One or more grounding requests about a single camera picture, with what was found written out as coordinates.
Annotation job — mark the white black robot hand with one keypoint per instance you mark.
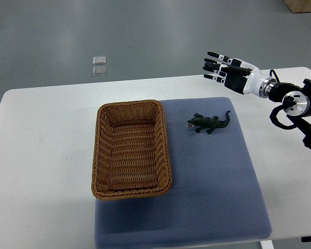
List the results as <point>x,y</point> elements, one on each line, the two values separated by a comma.
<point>237,75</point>

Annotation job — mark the white table leg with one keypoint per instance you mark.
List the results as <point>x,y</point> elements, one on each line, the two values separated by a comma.
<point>268,244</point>

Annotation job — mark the blue quilted mat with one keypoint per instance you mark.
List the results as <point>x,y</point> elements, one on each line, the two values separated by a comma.
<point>215,195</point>

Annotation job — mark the dark green toy crocodile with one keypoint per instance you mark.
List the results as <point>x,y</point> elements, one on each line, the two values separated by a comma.
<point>208,123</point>

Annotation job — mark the brown wicker basket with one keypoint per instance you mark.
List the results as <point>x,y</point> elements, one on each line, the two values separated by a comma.
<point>131,154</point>

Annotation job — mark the wooden box corner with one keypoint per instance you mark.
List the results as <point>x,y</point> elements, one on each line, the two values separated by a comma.
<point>299,6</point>

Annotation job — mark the upper clear floor tile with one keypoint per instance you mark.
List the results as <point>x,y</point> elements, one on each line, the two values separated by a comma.
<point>99,60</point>

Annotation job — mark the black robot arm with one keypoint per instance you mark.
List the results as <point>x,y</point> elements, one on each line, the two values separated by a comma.
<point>296,103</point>

